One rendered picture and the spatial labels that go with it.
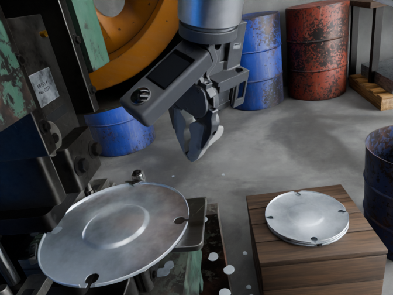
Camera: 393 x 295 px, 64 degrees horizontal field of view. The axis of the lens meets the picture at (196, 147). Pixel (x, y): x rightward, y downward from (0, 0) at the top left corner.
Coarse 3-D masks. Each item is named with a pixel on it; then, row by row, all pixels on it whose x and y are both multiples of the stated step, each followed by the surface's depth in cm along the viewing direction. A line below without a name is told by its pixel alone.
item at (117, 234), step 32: (96, 192) 73; (128, 192) 72; (160, 192) 70; (64, 224) 65; (96, 224) 62; (128, 224) 60; (160, 224) 60; (64, 256) 56; (96, 256) 55; (128, 256) 53; (160, 256) 51
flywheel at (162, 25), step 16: (128, 0) 77; (144, 0) 77; (160, 0) 75; (176, 0) 73; (128, 16) 79; (144, 16) 79; (160, 16) 75; (176, 16) 75; (112, 32) 81; (128, 32) 81; (144, 32) 77; (160, 32) 77; (176, 32) 76; (112, 48) 83; (128, 48) 79; (144, 48) 79; (160, 48) 78; (112, 64) 81; (128, 64) 81; (144, 64) 80; (96, 80) 83; (112, 80) 83
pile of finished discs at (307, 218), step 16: (288, 192) 129; (304, 192) 129; (272, 208) 123; (288, 208) 121; (304, 208) 119; (320, 208) 118; (336, 208) 117; (272, 224) 115; (288, 224) 113; (304, 224) 111; (320, 224) 111; (336, 224) 109; (288, 240) 108; (304, 240) 105; (320, 240) 104; (336, 240) 105
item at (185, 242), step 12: (192, 204) 64; (204, 204) 63; (192, 216) 61; (204, 216) 60; (192, 228) 57; (204, 228) 58; (180, 240) 55; (192, 240) 55; (156, 264) 67; (144, 276) 61; (156, 276) 63; (144, 288) 62
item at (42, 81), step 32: (32, 32) 49; (32, 64) 48; (64, 96) 56; (64, 128) 55; (32, 160) 48; (64, 160) 50; (96, 160) 59; (0, 192) 51; (32, 192) 50; (64, 192) 53
